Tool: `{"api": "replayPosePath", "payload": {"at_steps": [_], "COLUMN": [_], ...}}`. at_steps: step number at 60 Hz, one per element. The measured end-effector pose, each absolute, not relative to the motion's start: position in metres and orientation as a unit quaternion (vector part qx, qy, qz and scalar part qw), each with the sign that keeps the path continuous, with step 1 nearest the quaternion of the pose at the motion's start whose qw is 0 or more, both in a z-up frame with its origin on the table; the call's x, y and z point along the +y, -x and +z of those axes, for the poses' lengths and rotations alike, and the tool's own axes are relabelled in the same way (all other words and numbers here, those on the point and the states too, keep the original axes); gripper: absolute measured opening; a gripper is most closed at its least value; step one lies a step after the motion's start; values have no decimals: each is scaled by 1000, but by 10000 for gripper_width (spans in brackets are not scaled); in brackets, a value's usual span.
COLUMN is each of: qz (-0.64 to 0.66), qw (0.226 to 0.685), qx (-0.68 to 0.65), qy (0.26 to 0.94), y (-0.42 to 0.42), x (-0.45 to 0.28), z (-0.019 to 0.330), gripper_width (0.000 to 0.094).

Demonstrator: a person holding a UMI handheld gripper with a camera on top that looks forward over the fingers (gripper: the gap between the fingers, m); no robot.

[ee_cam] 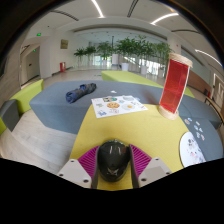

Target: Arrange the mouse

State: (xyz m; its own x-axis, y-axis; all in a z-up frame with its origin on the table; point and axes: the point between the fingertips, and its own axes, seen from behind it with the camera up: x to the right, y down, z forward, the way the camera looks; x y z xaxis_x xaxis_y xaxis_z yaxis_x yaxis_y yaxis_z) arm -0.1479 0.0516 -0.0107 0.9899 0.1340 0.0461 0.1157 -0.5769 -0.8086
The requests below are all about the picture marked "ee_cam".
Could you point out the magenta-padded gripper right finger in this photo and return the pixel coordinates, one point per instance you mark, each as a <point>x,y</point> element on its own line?
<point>141,161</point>

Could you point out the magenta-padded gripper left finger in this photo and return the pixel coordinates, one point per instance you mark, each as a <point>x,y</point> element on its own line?
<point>87,161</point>

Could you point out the black computer mouse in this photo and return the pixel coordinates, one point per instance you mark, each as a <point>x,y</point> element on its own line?
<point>113,160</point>

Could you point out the white sticker sheet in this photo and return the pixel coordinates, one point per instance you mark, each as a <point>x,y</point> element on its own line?
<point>116,106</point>

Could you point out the small loose stickers group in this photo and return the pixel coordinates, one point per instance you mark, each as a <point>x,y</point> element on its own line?
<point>187,122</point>

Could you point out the grey upholstered bench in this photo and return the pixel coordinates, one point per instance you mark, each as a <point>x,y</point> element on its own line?
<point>213,143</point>
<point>50,106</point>
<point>200,110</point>

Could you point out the lime green upholstered bench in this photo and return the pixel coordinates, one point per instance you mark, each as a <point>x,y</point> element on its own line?
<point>189,92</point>
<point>126,76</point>
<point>28,96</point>

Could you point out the dark grey ottoman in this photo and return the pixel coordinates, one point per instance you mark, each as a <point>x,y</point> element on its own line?
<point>9,115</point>

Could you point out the red fire extinguisher box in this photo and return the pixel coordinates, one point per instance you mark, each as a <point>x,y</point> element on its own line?
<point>62,67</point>

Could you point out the potted green plants row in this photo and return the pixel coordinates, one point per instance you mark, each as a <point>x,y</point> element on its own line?
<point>126,48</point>

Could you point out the strip ceiling lights group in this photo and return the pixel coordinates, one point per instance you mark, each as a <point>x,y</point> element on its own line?
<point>97,8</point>

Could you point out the wooden bench with dark frame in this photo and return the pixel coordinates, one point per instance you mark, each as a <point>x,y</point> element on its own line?
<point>213,105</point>

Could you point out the brown wall plaque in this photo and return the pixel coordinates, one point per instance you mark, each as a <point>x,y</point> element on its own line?
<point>64,44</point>

